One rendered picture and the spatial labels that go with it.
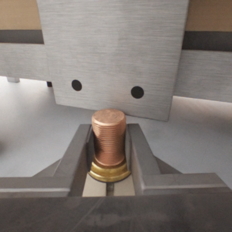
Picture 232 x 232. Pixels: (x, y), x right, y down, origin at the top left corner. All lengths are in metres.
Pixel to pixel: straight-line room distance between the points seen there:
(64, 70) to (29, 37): 0.17
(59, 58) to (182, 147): 0.25
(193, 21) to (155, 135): 0.21
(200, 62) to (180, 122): 0.23
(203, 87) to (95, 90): 0.11
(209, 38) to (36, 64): 0.22
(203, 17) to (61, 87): 0.17
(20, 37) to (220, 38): 0.29
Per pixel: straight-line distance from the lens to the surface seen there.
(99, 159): 0.16
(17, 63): 0.29
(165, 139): 0.33
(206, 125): 0.41
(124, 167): 0.16
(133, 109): 0.15
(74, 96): 0.17
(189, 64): 0.19
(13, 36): 0.35
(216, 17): 0.23
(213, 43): 0.24
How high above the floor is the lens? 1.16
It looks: 29 degrees up
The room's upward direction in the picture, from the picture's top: 180 degrees counter-clockwise
